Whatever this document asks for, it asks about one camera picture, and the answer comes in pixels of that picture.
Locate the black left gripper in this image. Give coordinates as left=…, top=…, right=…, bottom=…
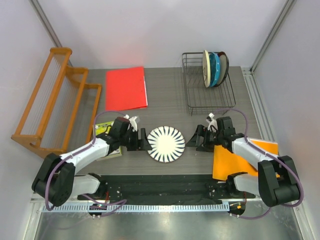
left=119, top=127, right=152, bottom=151

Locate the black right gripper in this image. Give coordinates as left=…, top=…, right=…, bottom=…
left=186, top=124, right=224, bottom=153

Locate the white blue striped plate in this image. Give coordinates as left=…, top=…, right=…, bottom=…
left=147, top=126, right=186, bottom=163

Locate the cream plate with twig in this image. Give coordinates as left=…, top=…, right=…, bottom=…
left=202, top=50, right=211, bottom=88

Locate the dark red rimmed plate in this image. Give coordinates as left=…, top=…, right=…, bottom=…
left=216, top=51, right=229, bottom=86

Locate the blue polka dot plate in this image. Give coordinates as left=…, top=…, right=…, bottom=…
left=209, top=52, right=221, bottom=87

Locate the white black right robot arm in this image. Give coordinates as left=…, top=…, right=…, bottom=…
left=186, top=113, right=303, bottom=207

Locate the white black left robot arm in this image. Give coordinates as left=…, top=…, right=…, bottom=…
left=31, top=115, right=152, bottom=211

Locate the orange wooden rack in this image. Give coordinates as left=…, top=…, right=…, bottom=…
left=11, top=47, right=103, bottom=159

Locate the orange folder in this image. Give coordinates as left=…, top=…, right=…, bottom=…
left=212, top=138, right=279, bottom=181

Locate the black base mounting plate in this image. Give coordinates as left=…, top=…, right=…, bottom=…
left=88, top=174, right=256, bottom=206

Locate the green booklet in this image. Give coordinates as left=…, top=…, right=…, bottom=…
left=95, top=121, right=122, bottom=162

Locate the red folder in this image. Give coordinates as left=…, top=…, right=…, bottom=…
left=105, top=66, right=148, bottom=111

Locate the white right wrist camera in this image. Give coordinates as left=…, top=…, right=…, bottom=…
left=206, top=112, right=218, bottom=133

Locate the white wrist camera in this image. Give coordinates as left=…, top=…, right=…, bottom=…
left=206, top=112, right=218, bottom=133
left=124, top=114, right=140, bottom=132

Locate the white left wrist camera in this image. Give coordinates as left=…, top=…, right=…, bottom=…
left=124, top=114, right=140, bottom=132

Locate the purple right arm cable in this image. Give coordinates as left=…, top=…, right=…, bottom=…
left=212, top=108, right=305, bottom=220

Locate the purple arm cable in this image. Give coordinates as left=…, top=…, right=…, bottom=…
left=44, top=110, right=129, bottom=218
left=212, top=108, right=305, bottom=220

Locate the black wire dish rack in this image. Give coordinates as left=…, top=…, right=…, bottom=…
left=182, top=52, right=236, bottom=115

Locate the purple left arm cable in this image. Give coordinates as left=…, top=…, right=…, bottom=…
left=44, top=110, right=129, bottom=218

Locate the white slotted cable duct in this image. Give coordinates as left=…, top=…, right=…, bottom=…
left=51, top=202, right=230, bottom=213

